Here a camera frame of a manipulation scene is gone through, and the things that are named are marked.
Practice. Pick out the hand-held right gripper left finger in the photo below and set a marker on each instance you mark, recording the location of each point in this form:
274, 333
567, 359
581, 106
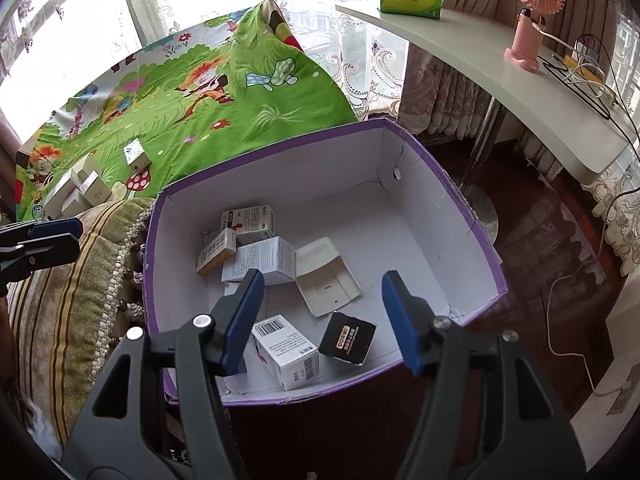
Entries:
245, 320

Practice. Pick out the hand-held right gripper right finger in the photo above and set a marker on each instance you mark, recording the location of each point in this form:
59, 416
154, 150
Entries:
405, 330

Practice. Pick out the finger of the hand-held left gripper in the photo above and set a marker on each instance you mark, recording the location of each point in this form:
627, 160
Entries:
50, 228
45, 252

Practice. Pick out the small pale grey box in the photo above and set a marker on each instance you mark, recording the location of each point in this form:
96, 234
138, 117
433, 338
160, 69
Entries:
75, 206

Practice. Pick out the large white medicine box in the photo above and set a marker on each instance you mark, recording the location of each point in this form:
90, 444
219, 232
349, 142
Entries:
285, 355

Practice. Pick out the black box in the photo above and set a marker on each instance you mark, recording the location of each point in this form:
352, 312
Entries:
347, 337

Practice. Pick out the white box fine text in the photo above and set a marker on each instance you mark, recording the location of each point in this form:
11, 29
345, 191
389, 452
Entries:
265, 260

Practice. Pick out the small white box yellow side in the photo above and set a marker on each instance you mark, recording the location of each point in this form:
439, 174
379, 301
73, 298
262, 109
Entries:
215, 250

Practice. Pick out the white medicine box red figure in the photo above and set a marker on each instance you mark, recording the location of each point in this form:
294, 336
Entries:
250, 220

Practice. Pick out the purple cardboard box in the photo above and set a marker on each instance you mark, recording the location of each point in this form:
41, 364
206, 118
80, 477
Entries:
395, 220

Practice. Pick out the long grey box swirl logo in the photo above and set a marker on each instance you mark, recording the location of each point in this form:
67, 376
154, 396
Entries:
62, 187

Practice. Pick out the striped plush cushion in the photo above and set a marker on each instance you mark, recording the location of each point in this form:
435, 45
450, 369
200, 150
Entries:
75, 310

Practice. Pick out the small white printed box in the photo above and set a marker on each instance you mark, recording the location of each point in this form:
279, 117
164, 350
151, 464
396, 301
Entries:
136, 152

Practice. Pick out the pale fluffy garment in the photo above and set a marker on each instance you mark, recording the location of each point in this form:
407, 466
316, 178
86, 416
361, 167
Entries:
40, 430

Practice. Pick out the chrome desk leg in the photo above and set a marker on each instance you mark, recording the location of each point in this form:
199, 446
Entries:
480, 160

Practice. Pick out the green cartoon printed bedsheet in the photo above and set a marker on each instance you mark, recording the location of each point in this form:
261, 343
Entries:
200, 110

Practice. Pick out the white cabinet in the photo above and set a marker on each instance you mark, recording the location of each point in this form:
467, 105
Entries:
622, 340

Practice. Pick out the beige patterned curtain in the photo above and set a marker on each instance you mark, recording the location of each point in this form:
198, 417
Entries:
440, 100

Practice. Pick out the white curved desk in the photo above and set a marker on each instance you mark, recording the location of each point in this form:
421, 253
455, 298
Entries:
475, 60

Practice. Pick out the pink handheld fan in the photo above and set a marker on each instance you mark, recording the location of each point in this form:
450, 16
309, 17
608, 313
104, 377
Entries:
525, 40

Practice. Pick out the yellow white power strip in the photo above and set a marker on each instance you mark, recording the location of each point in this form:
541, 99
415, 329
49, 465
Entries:
585, 70

